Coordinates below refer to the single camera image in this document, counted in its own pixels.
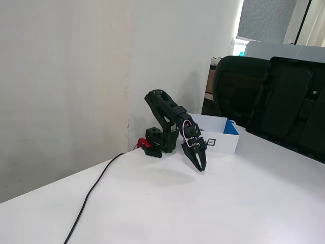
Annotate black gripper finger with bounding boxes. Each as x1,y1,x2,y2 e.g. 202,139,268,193
181,149,204,173
196,149,207,171

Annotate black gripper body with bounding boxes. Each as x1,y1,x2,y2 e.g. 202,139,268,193
180,136,208,155

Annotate blue and white cardboard box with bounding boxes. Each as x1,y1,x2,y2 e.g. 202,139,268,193
187,113,241,155

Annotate black table clamp block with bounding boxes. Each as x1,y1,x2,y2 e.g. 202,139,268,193
142,143,163,159

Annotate brown cardboard box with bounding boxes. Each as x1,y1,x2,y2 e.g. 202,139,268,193
205,68,217,101

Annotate red clamp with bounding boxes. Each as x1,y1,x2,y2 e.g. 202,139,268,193
137,137,152,149

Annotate black mesh office chair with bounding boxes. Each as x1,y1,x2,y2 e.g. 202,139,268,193
201,55,271,128

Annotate black plastic case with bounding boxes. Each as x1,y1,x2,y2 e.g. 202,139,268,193
245,56,325,164

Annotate translucent plastic storage bin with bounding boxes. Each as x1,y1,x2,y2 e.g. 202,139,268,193
244,40,325,65

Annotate gray window blind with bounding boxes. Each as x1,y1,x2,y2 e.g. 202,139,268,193
237,0,298,44

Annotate white servo wire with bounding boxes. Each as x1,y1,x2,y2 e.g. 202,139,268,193
181,119,194,148

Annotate black power cable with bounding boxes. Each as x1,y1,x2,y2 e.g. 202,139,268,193
62,146,139,244

